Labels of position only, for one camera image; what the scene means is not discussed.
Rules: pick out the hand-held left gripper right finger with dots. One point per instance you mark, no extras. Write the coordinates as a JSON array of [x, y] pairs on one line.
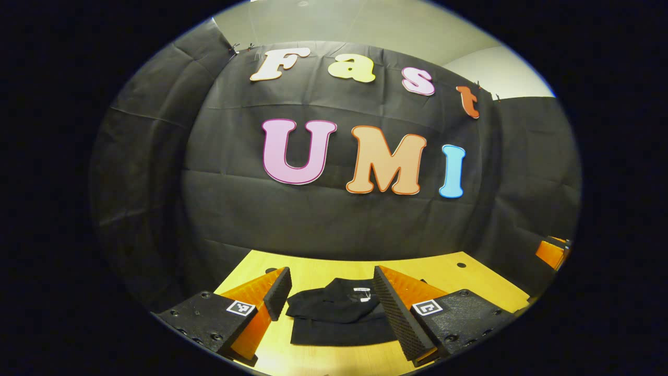
[[399, 313]]

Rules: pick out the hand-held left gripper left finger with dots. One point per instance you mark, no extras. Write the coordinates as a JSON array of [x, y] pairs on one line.
[[279, 292]]

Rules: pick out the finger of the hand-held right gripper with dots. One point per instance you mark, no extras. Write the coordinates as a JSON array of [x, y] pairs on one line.
[[550, 255]]

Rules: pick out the black button shirt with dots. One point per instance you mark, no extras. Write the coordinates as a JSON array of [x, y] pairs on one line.
[[339, 324]]

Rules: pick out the black backdrop cloth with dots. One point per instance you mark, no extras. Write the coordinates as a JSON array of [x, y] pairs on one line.
[[323, 219]]

